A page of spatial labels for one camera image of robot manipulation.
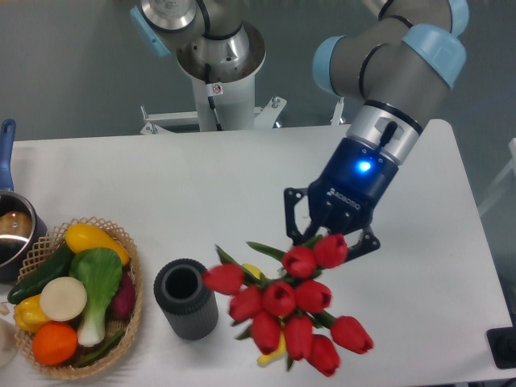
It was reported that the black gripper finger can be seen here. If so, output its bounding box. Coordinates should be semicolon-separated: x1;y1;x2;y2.
283;187;321;246
346;226;381;260

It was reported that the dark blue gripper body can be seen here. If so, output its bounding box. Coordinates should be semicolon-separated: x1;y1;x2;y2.
307;138;398;235

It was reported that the red tulip bouquet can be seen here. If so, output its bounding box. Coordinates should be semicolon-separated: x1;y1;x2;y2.
202;234;374;377

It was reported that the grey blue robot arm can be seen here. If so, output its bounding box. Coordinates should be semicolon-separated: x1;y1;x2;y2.
130;1;469;259

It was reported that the dark grey ribbed vase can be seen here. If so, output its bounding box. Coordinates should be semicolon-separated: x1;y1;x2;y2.
153;258;218;340

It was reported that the yellow banana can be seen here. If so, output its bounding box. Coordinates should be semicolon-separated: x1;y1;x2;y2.
243;264;286;368

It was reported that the black device at table corner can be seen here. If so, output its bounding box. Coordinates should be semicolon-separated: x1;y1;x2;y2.
486;327;515;369

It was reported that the purple sweet potato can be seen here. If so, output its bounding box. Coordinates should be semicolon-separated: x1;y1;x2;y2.
110;273;135;318

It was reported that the green bok choy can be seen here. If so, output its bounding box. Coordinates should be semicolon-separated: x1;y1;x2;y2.
69;248;123;347

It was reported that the yellow squash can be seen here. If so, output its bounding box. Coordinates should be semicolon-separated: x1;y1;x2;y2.
64;223;130;266

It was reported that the dark green chili pepper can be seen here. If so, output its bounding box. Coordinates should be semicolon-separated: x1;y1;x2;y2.
73;329;125;368

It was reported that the woven wicker basket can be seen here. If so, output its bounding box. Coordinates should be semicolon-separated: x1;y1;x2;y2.
15;217;143;380

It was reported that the green cucumber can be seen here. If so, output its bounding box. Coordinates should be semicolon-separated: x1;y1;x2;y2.
7;243;75;305

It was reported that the white round radish slice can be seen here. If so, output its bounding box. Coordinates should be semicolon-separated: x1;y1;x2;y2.
40;277;87;322

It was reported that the orange fruit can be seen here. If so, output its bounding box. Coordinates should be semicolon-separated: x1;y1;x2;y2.
31;322;78;366

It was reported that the yellow bell pepper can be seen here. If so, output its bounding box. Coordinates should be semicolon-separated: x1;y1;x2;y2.
14;294;51;333

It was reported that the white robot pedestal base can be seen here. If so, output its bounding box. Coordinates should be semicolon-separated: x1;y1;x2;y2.
139;30;288;136

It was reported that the white frame at right edge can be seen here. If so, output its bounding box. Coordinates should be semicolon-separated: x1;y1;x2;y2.
477;138;515;218

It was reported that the blue handled saucepan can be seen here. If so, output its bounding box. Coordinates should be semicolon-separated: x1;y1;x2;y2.
1;119;47;284

